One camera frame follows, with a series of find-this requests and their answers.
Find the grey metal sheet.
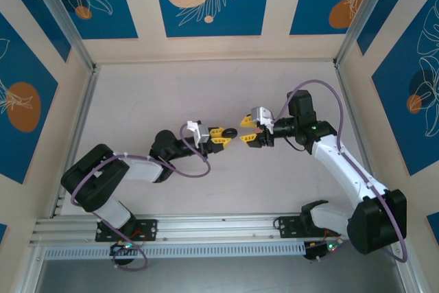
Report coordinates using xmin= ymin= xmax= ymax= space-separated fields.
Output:
xmin=34 ymin=257 xmax=412 ymax=293

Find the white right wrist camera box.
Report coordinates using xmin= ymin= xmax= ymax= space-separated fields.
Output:
xmin=250 ymin=106 xmax=276 ymax=134

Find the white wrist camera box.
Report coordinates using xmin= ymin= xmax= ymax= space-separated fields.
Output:
xmin=250 ymin=106 xmax=276 ymax=134
xmin=186 ymin=120 xmax=211 ymax=145

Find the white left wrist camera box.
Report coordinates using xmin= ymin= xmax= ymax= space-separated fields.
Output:
xmin=186 ymin=120 xmax=211 ymax=145

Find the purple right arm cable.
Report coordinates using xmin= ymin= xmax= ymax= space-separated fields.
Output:
xmin=273 ymin=80 xmax=409 ymax=265

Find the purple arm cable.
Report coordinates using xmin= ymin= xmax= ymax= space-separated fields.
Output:
xmin=70 ymin=124 xmax=211 ymax=271
xmin=273 ymin=80 xmax=409 ymax=265

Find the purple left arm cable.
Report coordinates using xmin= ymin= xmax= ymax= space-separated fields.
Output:
xmin=70 ymin=124 xmax=211 ymax=271

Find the aluminium table side rail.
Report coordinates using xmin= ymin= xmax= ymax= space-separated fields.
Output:
xmin=334 ymin=61 xmax=383 ymax=193
xmin=49 ymin=65 xmax=102 ymax=218

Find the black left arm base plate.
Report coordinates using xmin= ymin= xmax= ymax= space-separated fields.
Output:
xmin=95 ymin=219 xmax=158 ymax=243

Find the wide aluminium base rail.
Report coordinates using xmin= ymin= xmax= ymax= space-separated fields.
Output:
xmin=29 ymin=212 xmax=407 ymax=248

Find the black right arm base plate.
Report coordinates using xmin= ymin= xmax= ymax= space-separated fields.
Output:
xmin=276 ymin=215 xmax=342 ymax=239

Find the grey slotted cable duct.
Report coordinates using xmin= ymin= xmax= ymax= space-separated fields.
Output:
xmin=44 ymin=242 xmax=306 ymax=259

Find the aluminium frame post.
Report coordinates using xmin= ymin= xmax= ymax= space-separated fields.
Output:
xmin=24 ymin=0 xmax=100 ymax=74
xmin=333 ymin=0 xmax=423 ymax=69

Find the aluminium lower frame rail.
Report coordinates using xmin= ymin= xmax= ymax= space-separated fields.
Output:
xmin=13 ymin=244 xmax=47 ymax=293
xmin=389 ymin=237 xmax=426 ymax=293

